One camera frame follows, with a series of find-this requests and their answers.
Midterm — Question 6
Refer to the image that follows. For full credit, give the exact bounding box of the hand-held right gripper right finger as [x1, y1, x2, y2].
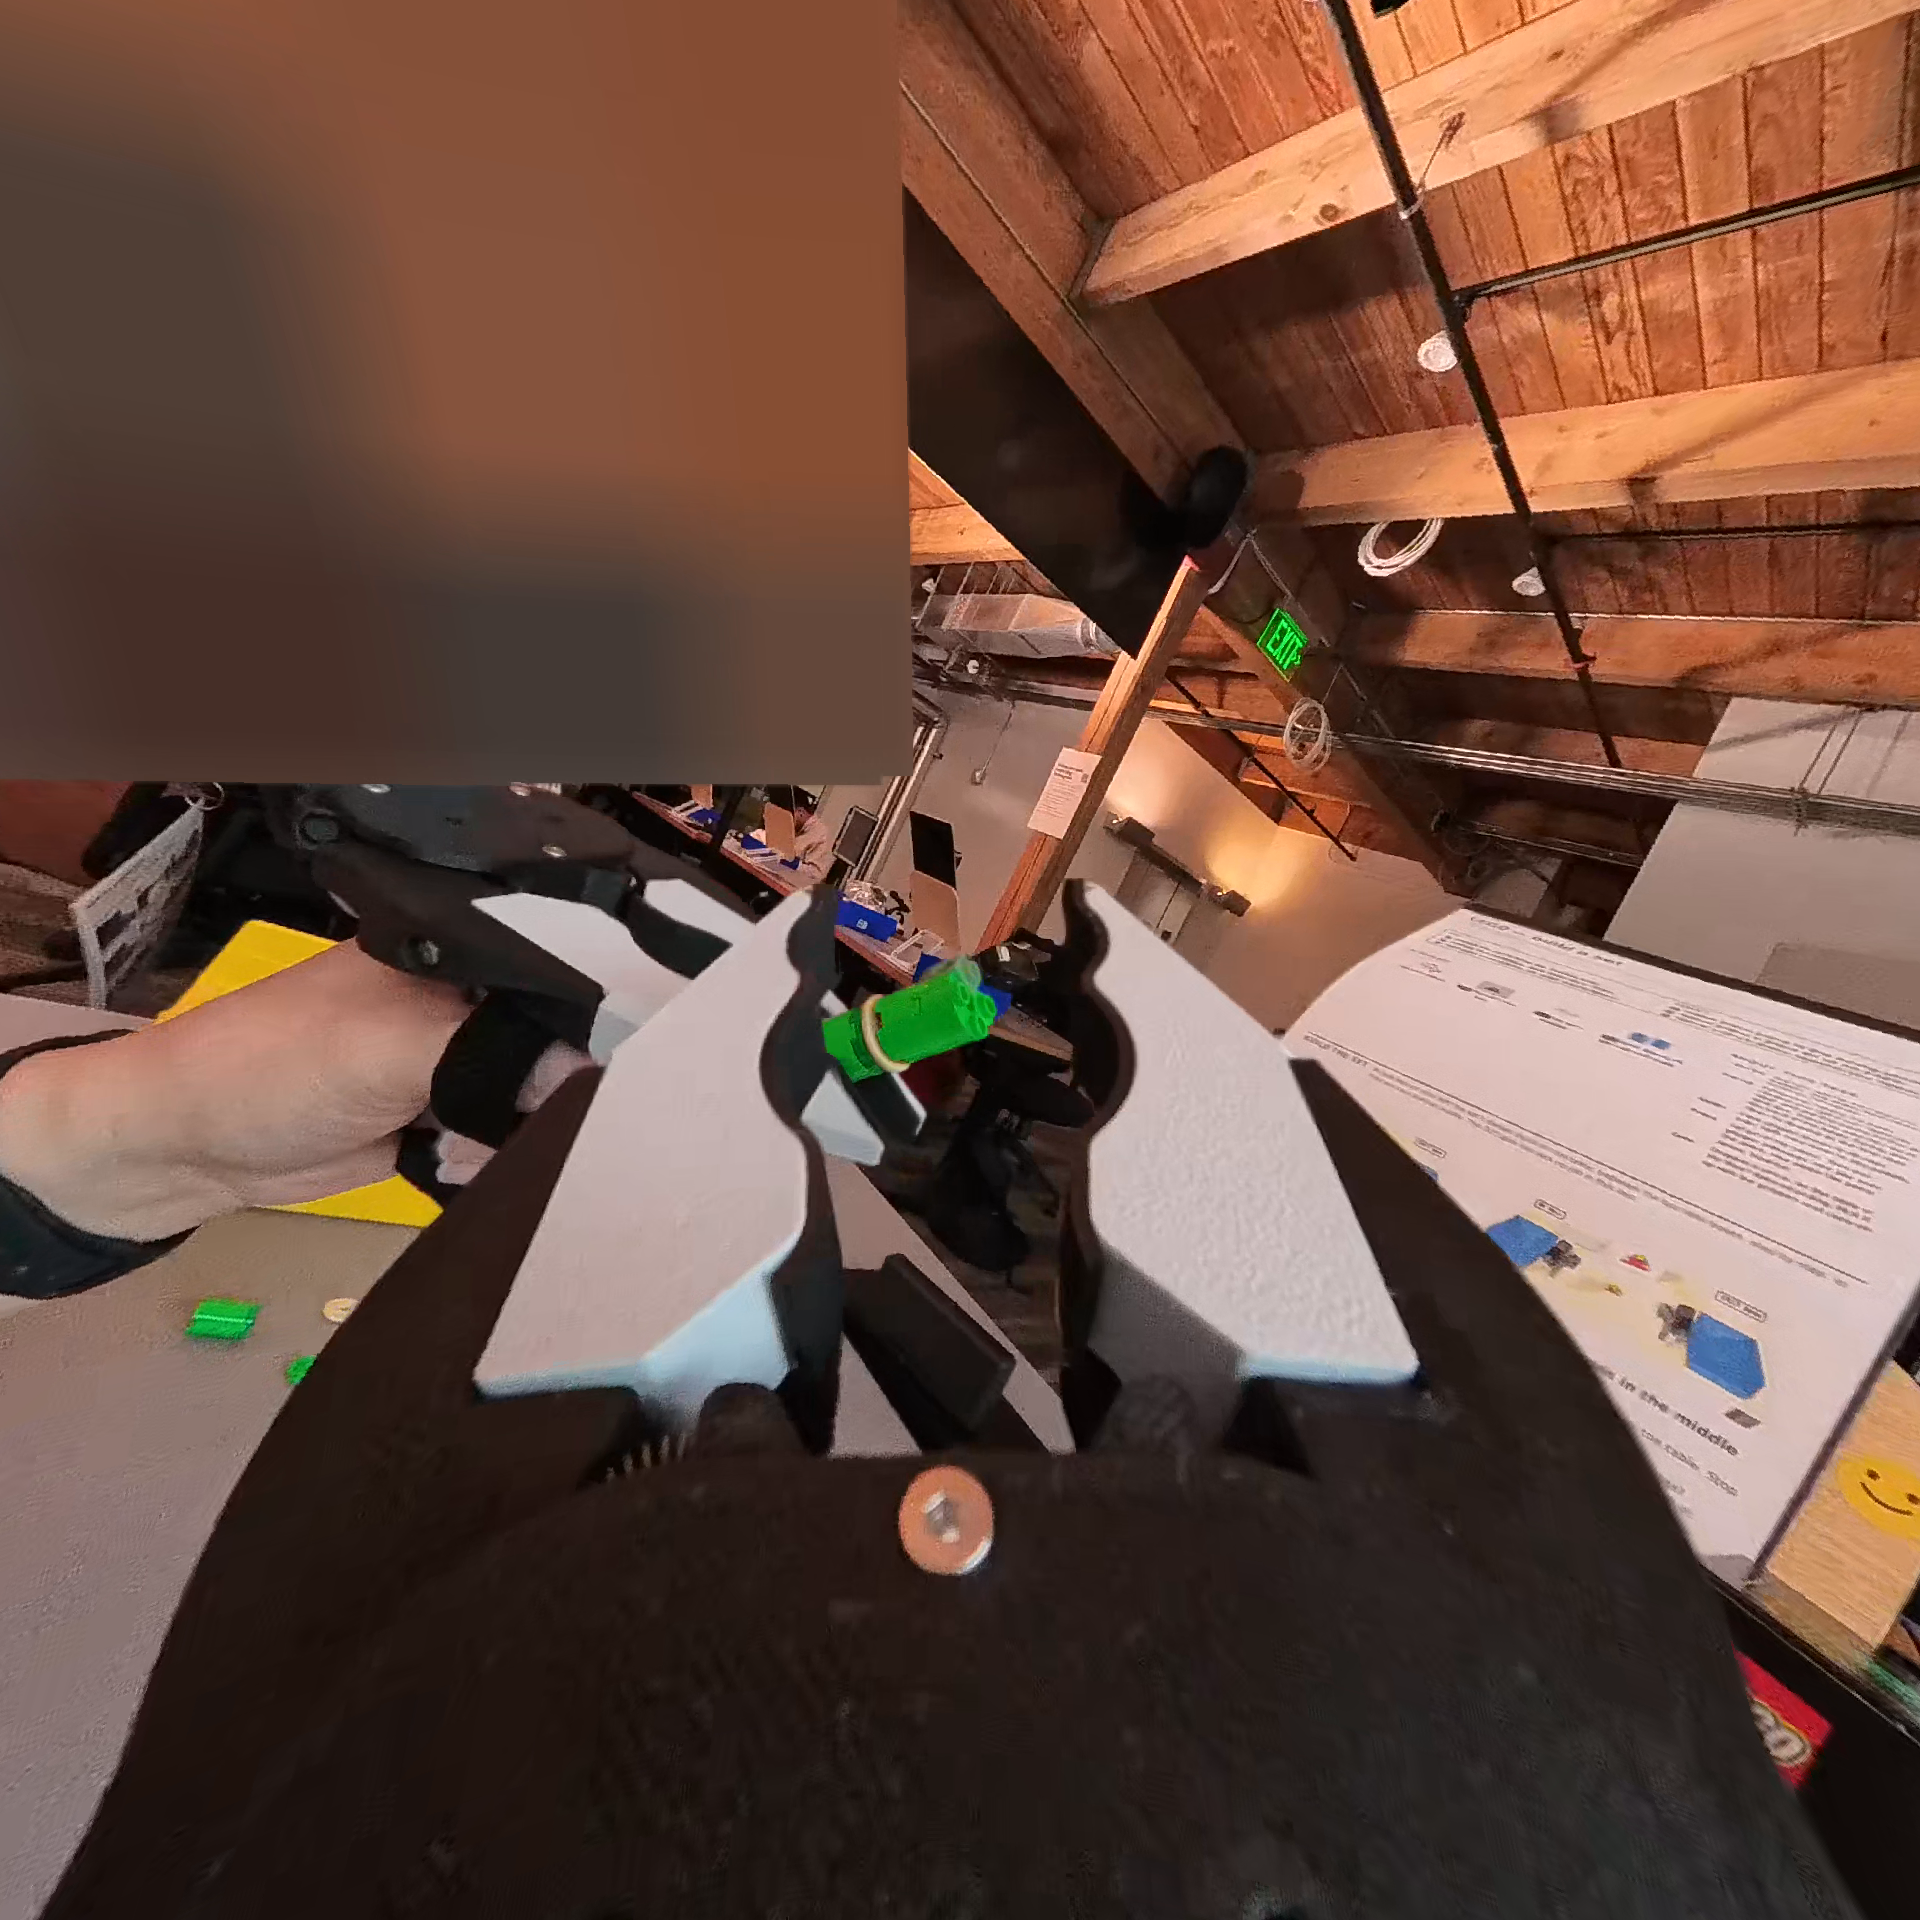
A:
[1056, 881, 1421, 1394]

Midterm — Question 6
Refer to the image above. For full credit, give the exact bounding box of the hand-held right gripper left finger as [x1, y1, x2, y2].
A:
[471, 883, 852, 1412]

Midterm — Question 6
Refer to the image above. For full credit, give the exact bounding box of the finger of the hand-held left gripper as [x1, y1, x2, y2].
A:
[469, 889, 932, 1171]
[639, 873, 761, 965]

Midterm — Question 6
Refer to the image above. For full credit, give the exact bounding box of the green toy bamboo stalk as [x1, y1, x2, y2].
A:
[821, 958, 1000, 1085]

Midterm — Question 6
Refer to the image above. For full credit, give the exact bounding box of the grey desk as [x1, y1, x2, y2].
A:
[0, 989, 1077, 1920]

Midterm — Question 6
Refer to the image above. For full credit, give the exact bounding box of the person's left hand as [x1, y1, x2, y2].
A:
[0, 938, 601, 1249]

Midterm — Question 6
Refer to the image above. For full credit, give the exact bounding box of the yellow plastic bin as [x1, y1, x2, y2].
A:
[152, 920, 447, 1232]

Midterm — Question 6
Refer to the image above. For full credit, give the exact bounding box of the black office chair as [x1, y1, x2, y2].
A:
[928, 1070, 1100, 1281]

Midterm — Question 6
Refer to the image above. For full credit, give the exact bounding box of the white paper notice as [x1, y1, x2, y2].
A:
[1025, 742, 1105, 842]

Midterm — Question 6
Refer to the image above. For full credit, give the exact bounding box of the white printed instruction sheet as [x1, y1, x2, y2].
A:
[1282, 902, 1920, 1573]

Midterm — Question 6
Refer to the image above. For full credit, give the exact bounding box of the black board with knob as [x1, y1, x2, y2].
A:
[904, 193, 1256, 649]

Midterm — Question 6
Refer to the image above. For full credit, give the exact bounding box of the wooden block smiley sticker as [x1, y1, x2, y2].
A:
[1750, 1363, 1920, 1654]

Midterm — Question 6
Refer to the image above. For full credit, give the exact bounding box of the red box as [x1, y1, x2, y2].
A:
[1732, 1650, 1834, 1790]

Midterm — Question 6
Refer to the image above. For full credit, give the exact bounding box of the black ceiling pipe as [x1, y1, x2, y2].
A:
[1322, 0, 1629, 771]

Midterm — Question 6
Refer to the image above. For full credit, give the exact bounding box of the wall lamp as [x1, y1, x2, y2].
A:
[1105, 814, 1249, 922]

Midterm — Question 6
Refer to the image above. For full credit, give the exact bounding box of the metal air duct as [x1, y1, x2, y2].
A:
[912, 589, 1121, 666]

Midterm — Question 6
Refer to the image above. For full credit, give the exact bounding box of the wooden post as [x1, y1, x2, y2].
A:
[1017, 552, 1221, 950]

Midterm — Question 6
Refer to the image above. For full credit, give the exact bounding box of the black wrist strap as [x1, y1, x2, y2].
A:
[0, 1028, 200, 1304]

